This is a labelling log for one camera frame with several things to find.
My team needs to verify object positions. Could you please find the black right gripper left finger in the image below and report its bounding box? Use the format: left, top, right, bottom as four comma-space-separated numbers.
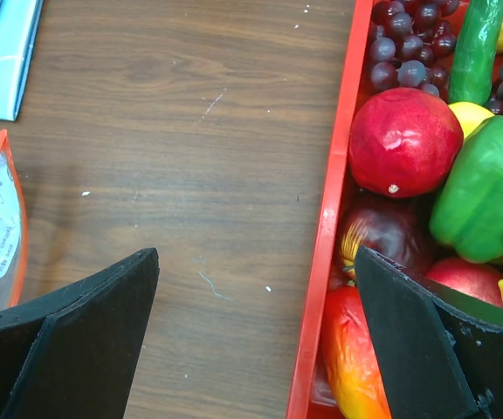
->
0, 248, 159, 418

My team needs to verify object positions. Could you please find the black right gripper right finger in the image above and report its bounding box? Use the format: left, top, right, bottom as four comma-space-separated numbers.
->
355, 247, 503, 418

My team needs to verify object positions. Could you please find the green bell pepper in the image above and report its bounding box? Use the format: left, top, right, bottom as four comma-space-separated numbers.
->
429, 116, 503, 264

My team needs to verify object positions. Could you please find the red pomegranate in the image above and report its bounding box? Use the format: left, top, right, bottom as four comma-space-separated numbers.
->
348, 87, 464, 199

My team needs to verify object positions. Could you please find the green chili pepper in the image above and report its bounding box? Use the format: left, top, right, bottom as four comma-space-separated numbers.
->
448, 0, 503, 105

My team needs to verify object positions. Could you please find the pink red peach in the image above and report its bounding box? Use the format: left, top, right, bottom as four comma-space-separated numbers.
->
426, 257, 503, 307

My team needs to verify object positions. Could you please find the orange red mango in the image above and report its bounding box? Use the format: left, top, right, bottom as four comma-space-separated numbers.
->
320, 285, 391, 419

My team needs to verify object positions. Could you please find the red plastic tray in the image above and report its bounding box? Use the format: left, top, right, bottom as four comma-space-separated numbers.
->
286, 1, 372, 418

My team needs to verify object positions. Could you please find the yellow lemon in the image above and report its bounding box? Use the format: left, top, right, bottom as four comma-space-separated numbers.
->
448, 101, 494, 141

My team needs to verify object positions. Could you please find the light blue placemat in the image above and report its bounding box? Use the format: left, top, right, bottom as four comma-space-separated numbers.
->
0, 0, 44, 121

